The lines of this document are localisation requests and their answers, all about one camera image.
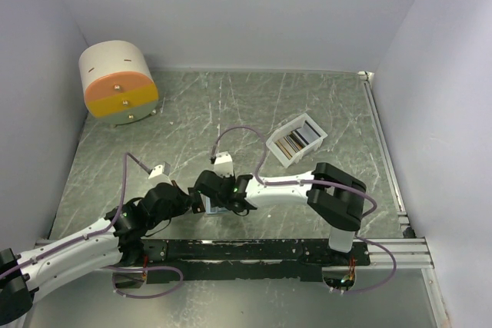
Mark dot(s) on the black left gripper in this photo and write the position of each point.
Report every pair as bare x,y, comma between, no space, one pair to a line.
183,203

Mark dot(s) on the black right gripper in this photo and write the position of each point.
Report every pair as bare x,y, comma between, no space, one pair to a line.
214,203

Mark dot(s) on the blue silver card holder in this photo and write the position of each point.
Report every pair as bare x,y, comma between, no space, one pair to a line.
211,209

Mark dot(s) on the white card tray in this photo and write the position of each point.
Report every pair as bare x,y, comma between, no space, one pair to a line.
295,139

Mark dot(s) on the black credit card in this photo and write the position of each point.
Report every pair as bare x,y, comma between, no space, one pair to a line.
196,202

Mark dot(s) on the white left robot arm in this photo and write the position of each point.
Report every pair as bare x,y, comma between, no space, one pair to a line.
112,241

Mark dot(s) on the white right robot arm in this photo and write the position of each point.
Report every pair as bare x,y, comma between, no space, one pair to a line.
336,196

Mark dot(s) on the round drawer cabinet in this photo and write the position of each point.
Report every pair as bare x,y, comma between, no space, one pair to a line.
117,84

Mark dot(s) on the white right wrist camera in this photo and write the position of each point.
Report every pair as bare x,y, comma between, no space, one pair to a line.
222,164

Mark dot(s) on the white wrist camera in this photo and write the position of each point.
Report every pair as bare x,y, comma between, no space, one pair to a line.
160,174
222,164

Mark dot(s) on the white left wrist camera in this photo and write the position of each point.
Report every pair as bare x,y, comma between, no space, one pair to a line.
160,174

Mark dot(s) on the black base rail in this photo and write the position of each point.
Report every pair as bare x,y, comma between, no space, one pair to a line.
256,259

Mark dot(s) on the aluminium frame rail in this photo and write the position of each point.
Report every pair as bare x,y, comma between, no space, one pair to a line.
410,252

